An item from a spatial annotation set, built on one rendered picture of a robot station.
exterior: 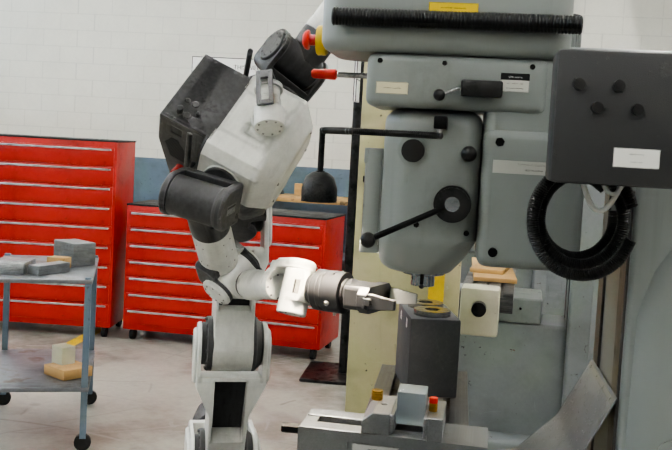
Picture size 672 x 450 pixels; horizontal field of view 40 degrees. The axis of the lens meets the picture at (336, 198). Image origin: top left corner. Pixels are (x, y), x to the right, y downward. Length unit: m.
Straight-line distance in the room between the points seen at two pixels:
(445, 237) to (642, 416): 0.47
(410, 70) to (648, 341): 0.65
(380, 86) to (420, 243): 0.31
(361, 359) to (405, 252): 1.93
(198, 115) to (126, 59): 9.57
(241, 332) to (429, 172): 0.84
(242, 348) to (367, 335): 1.33
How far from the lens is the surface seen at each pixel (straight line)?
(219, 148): 2.04
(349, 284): 1.92
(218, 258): 2.12
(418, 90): 1.74
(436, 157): 1.76
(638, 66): 1.52
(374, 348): 3.68
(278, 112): 1.97
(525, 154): 1.74
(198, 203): 1.97
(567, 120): 1.50
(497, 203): 1.74
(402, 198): 1.77
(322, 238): 6.42
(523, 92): 1.74
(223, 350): 2.40
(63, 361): 4.88
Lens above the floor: 1.57
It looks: 4 degrees down
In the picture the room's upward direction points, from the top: 3 degrees clockwise
